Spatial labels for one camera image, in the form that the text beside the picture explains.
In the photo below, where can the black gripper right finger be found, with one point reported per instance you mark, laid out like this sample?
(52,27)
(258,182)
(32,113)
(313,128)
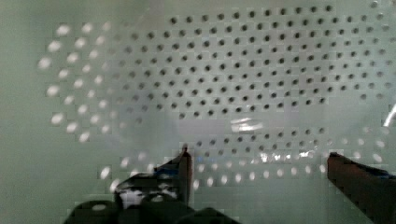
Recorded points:
(371,189)

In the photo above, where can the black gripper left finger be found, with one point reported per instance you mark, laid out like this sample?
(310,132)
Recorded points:
(159,197)

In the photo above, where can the light green strainer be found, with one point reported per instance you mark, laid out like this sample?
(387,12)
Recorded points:
(260,92)

